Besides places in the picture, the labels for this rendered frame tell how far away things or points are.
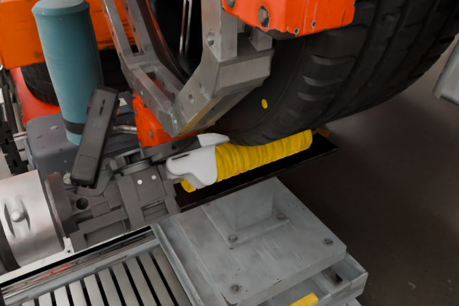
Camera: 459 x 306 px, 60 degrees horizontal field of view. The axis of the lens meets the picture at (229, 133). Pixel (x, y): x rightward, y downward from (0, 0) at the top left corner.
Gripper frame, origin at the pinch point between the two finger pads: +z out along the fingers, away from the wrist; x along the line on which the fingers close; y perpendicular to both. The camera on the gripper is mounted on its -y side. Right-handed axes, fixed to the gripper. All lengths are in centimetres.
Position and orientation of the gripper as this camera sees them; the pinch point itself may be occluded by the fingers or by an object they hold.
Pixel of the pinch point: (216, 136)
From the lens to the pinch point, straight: 50.3
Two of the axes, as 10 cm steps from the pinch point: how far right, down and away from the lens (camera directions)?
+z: 8.7, -2.8, 4.1
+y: 3.5, 9.3, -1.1
